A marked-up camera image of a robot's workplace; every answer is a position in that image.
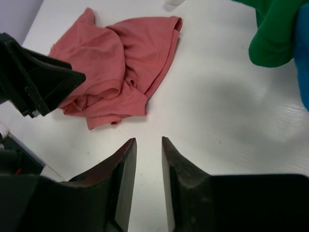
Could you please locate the blue t shirt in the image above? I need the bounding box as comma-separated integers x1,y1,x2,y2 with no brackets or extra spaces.
294,3,309,110

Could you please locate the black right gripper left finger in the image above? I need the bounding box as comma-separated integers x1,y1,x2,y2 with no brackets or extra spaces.
0,138,137,232

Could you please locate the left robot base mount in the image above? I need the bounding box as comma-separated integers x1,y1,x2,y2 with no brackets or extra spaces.
0,133,46,175

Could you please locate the pink t shirt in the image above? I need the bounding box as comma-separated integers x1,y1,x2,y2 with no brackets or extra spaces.
49,8,183,129

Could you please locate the green t shirt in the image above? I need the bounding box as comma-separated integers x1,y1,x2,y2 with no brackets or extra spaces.
237,0,308,68

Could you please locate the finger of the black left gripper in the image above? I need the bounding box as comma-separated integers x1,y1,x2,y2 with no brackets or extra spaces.
0,33,86,118

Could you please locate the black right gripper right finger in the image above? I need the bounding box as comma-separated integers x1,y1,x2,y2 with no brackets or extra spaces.
162,137,309,232

